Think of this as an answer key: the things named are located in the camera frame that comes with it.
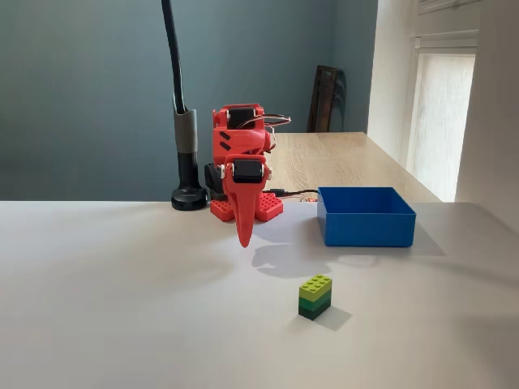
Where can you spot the red gripper, black servo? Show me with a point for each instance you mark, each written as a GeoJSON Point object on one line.
{"type": "Point", "coordinates": [246, 172]}

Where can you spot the green lego block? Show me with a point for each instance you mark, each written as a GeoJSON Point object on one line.
{"type": "Point", "coordinates": [314, 300]}

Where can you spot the red perforated robot base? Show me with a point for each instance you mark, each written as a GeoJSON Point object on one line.
{"type": "Point", "coordinates": [269, 204]}

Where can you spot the red robot arm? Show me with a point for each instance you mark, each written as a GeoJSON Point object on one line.
{"type": "Point", "coordinates": [239, 139]}

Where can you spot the blue plastic bin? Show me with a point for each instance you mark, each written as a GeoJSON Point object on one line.
{"type": "Point", "coordinates": [365, 231]}

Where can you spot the black round object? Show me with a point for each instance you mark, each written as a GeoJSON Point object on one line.
{"type": "Point", "coordinates": [186, 129]}

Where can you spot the dark wooden frame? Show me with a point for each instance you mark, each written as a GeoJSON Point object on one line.
{"type": "Point", "coordinates": [324, 101]}

